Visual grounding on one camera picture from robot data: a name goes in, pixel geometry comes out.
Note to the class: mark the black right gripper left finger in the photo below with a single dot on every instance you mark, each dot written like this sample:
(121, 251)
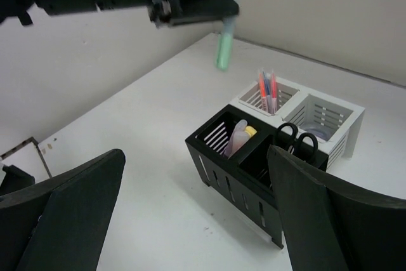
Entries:
(61, 223)

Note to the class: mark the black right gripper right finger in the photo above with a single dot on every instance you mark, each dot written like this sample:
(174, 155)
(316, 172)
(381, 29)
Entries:
(332, 224)

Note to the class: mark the green highlighter marker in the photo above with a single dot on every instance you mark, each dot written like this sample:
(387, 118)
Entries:
(225, 43)

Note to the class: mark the black handled scissors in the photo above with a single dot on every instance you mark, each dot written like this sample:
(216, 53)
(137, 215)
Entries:
(286, 137)

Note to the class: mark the red pen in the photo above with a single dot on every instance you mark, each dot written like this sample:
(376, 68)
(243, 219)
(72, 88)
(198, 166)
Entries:
(262, 91)
(273, 85)

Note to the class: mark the yellow highlighter marker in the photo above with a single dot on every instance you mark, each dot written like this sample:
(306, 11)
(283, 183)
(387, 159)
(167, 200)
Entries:
(250, 131)

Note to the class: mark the purple highlighter marker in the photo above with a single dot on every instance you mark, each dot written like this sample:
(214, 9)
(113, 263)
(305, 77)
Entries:
(238, 138)

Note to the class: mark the blue highlighter pen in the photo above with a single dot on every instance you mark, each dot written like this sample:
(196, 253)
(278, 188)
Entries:
(267, 90)

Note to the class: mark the white slotted organizer box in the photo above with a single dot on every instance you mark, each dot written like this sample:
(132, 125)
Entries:
(304, 106)

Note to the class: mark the black slotted organizer box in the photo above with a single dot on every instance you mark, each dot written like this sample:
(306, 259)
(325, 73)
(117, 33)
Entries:
(243, 178)

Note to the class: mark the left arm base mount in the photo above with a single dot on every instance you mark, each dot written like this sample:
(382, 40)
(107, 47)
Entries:
(15, 179)

